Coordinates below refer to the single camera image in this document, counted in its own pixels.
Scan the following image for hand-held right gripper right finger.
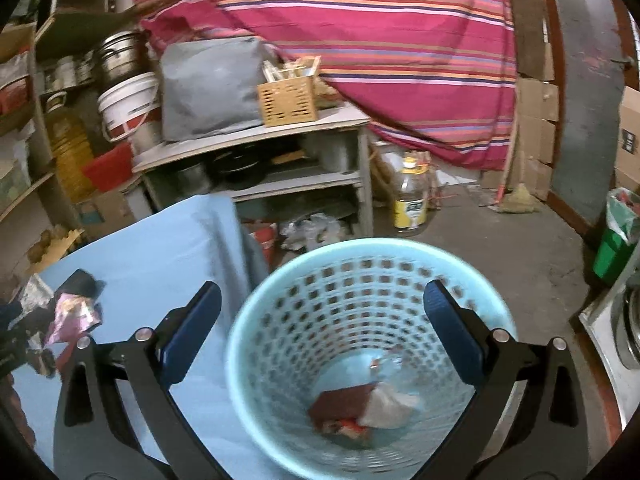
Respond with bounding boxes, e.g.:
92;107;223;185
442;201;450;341
422;280;588;480

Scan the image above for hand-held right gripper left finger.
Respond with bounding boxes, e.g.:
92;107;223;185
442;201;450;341
52;281;223;480

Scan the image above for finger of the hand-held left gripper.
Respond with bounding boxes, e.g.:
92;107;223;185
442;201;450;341
27;345;58;378

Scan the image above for pink foil wrapper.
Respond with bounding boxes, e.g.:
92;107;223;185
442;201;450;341
44;294;103;348

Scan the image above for light blue plastic waste basket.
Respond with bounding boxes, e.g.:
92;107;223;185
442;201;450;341
225;237;518;480

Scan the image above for silver foil wrapper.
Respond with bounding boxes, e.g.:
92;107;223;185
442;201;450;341
17;274;53;311

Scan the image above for small foil wrapper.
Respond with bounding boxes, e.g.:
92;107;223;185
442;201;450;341
369;347;403;375

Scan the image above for black wrapper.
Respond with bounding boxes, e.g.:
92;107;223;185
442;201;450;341
55;269;107;301

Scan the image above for white crumpled wrapper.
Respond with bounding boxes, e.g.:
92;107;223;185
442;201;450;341
360;382;423;431

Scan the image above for yellow egg tray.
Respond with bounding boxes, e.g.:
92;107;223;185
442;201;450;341
27;227;86;261

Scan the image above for brown wrapper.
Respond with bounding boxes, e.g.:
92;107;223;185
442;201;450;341
307;385;376;433

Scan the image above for red printed wrapper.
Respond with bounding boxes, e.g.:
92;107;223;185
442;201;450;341
322;417;373;443

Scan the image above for clear jug with yellow label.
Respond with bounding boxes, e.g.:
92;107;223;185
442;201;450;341
392;152;432;236

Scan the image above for white washing machine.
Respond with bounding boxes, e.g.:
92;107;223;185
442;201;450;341
580;255;640;431

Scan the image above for straw broom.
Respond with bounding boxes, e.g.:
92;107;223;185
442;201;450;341
495;110;536;213

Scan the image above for brown cardboard box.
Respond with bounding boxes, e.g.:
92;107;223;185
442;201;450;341
75;180;146;241

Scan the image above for white crumpled plastic bags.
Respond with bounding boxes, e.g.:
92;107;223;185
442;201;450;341
280;212;346;253

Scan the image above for steel pot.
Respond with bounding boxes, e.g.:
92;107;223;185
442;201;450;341
175;160;213;191

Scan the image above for black pan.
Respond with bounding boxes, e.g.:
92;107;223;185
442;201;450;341
212;147;273;186

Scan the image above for green bin with white liner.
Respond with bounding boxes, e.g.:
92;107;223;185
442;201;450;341
592;187;640;281

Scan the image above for red plastic basket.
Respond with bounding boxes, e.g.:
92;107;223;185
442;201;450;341
81;142;136;193

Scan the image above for yellow oil bottle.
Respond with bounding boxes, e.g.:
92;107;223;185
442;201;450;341
45;92;96;201

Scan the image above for grey wooden shelf unit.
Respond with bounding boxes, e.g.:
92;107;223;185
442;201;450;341
131;105;376;238

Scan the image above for white plastic bucket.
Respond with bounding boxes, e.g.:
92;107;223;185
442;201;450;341
96;72;163;153

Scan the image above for grey fabric bag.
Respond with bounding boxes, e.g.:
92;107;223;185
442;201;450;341
159;37;273;142

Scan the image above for flattened cardboard boxes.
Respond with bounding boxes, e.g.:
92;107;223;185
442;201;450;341
515;0;561;201

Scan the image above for wooden clothespins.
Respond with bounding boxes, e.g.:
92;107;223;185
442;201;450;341
262;55;322;83

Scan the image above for grey metal door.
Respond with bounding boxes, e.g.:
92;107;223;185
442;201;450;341
542;0;640;241

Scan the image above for stacked steel pots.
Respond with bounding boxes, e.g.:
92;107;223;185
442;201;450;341
94;30;151;91

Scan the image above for red striped cloth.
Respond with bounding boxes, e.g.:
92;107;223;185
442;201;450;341
125;0;518;171

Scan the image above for brown wooden wall shelf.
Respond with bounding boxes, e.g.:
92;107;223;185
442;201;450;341
0;0;191;281

